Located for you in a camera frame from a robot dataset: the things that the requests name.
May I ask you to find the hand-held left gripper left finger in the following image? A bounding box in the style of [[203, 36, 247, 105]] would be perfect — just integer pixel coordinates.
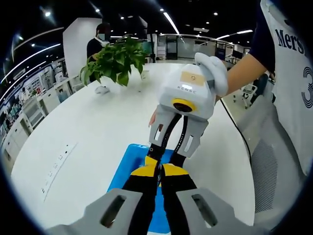
[[46, 164, 160, 235]]

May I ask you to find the grey mesh office chair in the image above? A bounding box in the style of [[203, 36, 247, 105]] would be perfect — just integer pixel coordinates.
[[248, 102, 313, 235]]

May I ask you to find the table power socket strip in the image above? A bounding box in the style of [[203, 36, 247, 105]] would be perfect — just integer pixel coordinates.
[[40, 142, 78, 197]]

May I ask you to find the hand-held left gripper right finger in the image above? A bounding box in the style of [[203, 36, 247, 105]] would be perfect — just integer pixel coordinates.
[[160, 163, 269, 235]]

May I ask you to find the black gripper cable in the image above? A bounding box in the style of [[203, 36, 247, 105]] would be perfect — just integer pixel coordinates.
[[219, 97, 253, 159]]

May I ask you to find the person's right forearm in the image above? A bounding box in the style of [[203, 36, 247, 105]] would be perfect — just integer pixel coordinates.
[[215, 50, 269, 101]]

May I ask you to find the white table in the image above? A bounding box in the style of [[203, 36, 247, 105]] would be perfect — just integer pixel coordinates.
[[9, 62, 257, 235]]

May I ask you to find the person's body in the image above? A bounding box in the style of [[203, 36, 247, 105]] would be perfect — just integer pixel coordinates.
[[248, 0, 313, 177]]

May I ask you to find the white office chair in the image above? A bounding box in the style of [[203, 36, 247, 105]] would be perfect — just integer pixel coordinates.
[[233, 84, 258, 110]]

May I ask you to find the white plant pot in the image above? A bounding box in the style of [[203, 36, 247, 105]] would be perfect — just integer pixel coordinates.
[[94, 85, 110, 95]]

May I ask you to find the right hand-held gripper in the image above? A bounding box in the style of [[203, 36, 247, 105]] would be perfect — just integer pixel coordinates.
[[145, 63, 218, 169]]

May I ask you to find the white display shelf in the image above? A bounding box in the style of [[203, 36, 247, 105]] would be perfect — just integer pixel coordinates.
[[0, 58, 74, 154]]

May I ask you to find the green leafy plant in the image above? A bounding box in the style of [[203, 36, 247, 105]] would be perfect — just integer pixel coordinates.
[[79, 35, 150, 88]]

